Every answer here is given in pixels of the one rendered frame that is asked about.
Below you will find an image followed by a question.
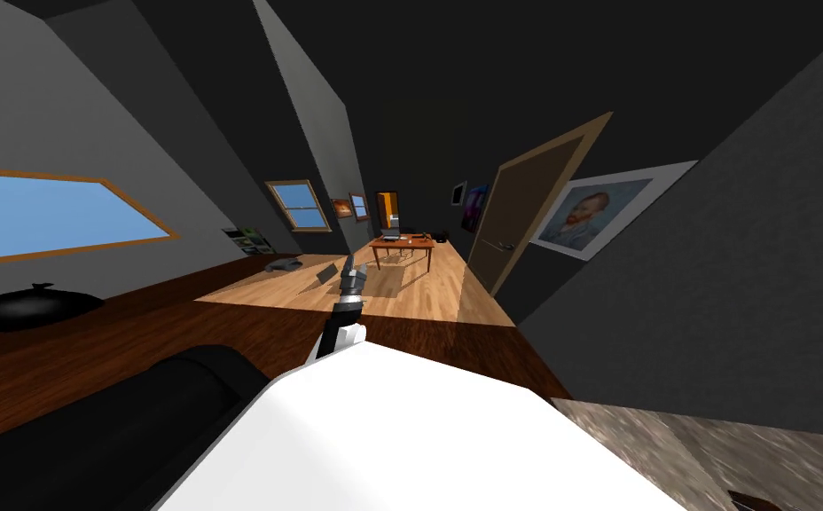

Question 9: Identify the green picture stack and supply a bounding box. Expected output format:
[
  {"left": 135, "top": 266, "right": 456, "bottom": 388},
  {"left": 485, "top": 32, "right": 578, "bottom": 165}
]
[{"left": 221, "top": 226, "right": 277, "bottom": 257}]

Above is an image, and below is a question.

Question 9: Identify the orange door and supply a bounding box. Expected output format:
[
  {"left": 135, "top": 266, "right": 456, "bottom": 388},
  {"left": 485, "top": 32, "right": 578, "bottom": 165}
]
[{"left": 375, "top": 191, "right": 403, "bottom": 232}]

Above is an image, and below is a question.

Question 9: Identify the purple wall picture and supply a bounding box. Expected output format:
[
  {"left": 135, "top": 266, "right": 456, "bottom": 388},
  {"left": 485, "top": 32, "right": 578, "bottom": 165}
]
[{"left": 460, "top": 184, "right": 491, "bottom": 236}]

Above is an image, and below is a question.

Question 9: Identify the black round bag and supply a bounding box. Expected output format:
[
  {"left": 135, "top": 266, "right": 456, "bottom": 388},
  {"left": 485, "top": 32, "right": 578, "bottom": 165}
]
[{"left": 0, "top": 281, "right": 107, "bottom": 334}]

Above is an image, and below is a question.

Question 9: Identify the large wood-framed window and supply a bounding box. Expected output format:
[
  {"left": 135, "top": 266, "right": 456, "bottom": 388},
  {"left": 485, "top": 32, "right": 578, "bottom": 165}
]
[{"left": 0, "top": 166, "right": 180, "bottom": 271}]

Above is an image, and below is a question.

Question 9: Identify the brown wooden table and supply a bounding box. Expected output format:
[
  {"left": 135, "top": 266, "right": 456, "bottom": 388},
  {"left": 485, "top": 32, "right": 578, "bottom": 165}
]
[{"left": 368, "top": 225, "right": 437, "bottom": 275}]

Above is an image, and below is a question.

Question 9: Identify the portrait picture white frame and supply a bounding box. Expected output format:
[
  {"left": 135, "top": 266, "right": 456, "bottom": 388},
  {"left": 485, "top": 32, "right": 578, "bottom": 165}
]
[{"left": 528, "top": 160, "right": 701, "bottom": 263}]

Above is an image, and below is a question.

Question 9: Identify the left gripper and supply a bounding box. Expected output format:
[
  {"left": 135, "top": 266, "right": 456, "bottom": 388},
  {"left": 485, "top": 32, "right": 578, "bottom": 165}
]
[{"left": 338, "top": 254, "right": 370, "bottom": 303}]

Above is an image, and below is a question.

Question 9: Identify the brown door leaf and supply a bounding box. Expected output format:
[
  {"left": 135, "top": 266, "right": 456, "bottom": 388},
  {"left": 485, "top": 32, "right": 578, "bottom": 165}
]
[{"left": 467, "top": 137, "right": 585, "bottom": 292}]

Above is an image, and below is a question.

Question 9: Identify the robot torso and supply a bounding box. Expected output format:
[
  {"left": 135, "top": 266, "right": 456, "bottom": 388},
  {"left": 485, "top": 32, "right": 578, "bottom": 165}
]
[{"left": 154, "top": 340, "right": 691, "bottom": 511}]

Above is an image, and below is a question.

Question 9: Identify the small wood-framed window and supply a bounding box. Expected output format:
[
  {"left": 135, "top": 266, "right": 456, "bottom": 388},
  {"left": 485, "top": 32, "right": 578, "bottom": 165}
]
[{"left": 263, "top": 178, "right": 333, "bottom": 235}]

